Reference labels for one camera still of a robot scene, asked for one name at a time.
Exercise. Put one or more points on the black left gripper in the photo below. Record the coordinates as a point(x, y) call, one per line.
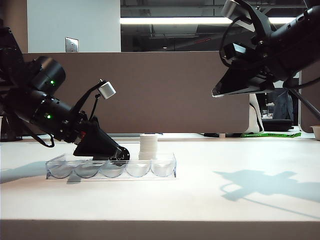
point(77, 127)

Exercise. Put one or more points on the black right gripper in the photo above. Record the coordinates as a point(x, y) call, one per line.
point(265, 52)

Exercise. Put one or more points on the black poker chip marked 100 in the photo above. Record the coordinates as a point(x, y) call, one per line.
point(125, 153)

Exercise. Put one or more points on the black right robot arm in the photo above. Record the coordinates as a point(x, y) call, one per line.
point(300, 37)

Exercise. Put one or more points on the clear acrylic chip tray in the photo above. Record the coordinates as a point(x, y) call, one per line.
point(62, 172)

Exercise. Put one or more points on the stack of white poker chips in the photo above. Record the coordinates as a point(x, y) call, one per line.
point(148, 146)

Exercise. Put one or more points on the black computer monitor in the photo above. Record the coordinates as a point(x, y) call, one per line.
point(271, 98)
point(261, 102)

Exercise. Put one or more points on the seated person in dark jacket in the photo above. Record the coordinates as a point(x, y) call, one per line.
point(283, 107)

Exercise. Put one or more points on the black padded case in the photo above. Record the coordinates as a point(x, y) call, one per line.
point(277, 125)

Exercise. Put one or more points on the small white partition foot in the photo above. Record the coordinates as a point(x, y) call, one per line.
point(222, 136)

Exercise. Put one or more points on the black partition foot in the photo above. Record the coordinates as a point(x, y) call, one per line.
point(212, 135)

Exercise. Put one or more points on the brown desk partition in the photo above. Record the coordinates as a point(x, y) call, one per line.
point(162, 92)
point(312, 120)

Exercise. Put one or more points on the beige paper bowl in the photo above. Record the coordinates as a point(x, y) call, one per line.
point(316, 133)

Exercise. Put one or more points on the long ceiling light strip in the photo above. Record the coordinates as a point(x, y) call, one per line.
point(175, 20)

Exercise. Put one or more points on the grey metal partition rail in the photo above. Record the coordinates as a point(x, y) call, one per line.
point(130, 135)

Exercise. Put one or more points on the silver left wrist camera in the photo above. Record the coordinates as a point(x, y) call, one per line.
point(107, 90)

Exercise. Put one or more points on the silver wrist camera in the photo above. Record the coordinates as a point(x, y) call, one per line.
point(231, 8)
point(107, 90)

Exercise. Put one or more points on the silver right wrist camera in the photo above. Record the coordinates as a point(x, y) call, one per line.
point(231, 8)

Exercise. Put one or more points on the metal wall outlet plate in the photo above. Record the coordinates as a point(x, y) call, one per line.
point(72, 44)

